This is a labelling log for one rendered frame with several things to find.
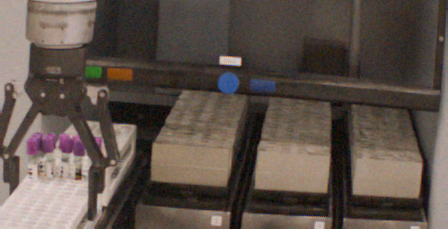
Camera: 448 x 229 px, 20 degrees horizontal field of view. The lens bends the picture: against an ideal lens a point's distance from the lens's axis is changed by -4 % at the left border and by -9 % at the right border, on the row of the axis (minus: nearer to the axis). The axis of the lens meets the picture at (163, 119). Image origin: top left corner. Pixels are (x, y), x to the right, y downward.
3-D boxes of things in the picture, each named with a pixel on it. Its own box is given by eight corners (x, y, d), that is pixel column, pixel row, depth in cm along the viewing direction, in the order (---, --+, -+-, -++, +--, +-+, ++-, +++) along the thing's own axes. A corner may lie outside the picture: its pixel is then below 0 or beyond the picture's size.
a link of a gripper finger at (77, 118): (60, 88, 170) (70, 84, 170) (101, 166, 172) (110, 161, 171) (54, 94, 166) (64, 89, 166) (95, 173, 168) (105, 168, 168)
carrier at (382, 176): (418, 197, 194) (423, 160, 192) (419, 200, 192) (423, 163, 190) (350, 192, 195) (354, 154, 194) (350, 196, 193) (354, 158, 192)
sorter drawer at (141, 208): (183, 144, 257) (186, 97, 255) (255, 149, 256) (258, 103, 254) (128, 259, 187) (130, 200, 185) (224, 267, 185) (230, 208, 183)
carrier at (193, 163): (229, 185, 197) (232, 145, 196) (228, 189, 195) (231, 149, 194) (150, 179, 198) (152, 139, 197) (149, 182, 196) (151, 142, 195)
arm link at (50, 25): (89, 5, 161) (86, 52, 162) (102, -4, 170) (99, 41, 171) (20, 2, 162) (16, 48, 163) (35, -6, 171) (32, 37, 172)
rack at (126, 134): (73, 157, 215) (75, 120, 213) (135, 163, 214) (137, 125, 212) (37, 206, 186) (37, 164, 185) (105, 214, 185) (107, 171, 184)
